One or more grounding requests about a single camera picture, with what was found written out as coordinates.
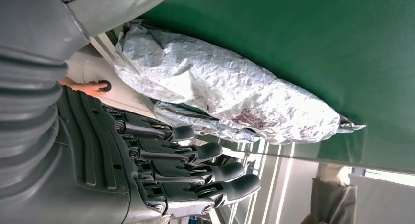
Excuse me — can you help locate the white control box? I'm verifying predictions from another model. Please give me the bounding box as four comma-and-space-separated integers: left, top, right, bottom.
65, 50, 156, 119

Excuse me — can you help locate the green conveyor belt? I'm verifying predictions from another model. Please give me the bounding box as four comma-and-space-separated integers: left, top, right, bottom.
139, 0, 415, 175

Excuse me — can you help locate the black round button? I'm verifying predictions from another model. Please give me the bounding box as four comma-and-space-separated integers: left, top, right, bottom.
97, 80, 112, 93

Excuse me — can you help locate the person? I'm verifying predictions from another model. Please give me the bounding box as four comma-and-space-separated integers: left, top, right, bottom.
300, 164, 357, 224

